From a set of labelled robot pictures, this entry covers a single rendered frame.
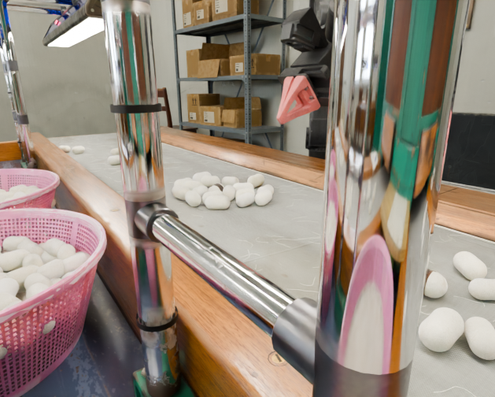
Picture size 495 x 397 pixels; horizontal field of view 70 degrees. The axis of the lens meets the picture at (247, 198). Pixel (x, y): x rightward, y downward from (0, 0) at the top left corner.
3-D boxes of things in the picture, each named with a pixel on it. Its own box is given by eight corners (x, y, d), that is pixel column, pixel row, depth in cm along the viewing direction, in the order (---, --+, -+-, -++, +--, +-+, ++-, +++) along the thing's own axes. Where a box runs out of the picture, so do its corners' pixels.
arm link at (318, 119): (335, 145, 90) (341, 10, 87) (308, 145, 91) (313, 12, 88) (333, 146, 96) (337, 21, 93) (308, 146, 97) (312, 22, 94)
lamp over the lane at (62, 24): (69, 47, 119) (66, 24, 117) (130, 19, 71) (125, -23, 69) (42, 46, 115) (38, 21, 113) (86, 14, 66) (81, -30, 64)
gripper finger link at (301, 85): (278, 106, 57) (312, 67, 59) (252, 105, 62) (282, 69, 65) (297, 137, 61) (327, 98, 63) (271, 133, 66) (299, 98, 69)
